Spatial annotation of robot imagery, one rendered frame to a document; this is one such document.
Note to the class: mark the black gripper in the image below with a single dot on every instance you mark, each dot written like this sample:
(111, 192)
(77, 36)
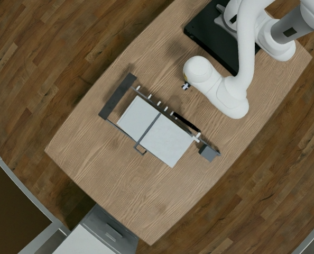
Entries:
(186, 85)

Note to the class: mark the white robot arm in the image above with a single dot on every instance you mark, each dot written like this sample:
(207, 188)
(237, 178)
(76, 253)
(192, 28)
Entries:
(247, 22)

